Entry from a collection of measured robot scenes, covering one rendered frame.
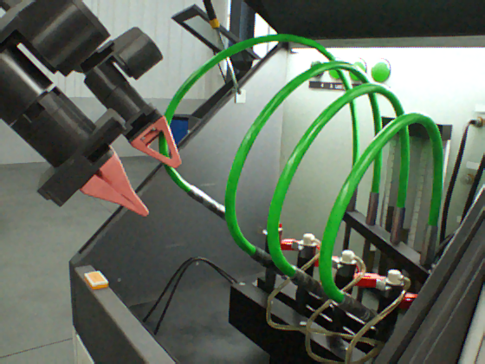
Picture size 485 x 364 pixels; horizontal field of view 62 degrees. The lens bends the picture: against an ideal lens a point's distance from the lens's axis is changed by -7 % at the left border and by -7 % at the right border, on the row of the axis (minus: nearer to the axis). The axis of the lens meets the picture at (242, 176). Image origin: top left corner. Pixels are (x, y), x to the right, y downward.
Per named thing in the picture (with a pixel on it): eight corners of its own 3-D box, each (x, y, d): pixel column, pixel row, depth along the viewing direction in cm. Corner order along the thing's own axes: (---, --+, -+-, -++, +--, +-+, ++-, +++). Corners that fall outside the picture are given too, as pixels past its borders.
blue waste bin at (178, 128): (159, 160, 708) (161, 113, 692) (190, 159, 744) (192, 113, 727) (177, 167, 662) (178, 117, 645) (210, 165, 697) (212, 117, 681)
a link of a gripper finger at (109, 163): (169, 205, 42) (99, 138, 38) (118, 258, 41) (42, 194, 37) (155, 189, 48) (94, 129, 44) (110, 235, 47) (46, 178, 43)
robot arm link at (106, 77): (82, 82, 70) (76, 73, 64) (114, 56, 71) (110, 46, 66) (108, 113, 71) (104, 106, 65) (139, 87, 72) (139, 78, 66)
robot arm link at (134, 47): (70, 59, 72) (56, 39, 64) (121, 19, 74) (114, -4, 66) (113, 108, 72) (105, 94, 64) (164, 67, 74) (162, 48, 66)
